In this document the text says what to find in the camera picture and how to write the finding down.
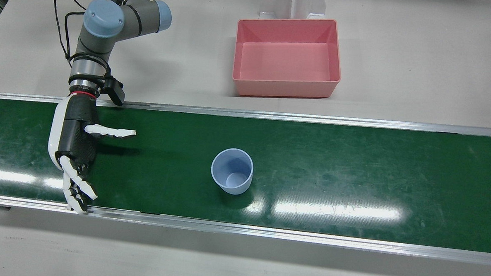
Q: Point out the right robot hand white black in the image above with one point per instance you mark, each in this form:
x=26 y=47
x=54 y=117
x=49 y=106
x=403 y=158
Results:
x=77 y=128

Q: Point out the light blue plastic cup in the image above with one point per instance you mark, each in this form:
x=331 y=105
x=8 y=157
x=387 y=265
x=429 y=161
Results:
x=232 y=171

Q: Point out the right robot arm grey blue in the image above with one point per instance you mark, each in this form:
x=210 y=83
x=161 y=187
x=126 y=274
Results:
x=100 y=28

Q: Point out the pink plastic box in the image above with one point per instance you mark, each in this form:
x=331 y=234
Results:
x=285 y=57

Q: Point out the green conveyor belt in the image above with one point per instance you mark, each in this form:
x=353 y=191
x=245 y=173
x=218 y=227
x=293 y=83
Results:
x=334 y=171

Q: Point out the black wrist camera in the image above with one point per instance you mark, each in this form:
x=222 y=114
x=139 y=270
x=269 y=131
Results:
x=114 y=90

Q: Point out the aluminium conveyor rail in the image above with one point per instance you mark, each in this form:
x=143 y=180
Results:
x=269 y=114
x=233 y=227

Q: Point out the white plastic bracket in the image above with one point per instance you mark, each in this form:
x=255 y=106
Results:
x=291 y=1

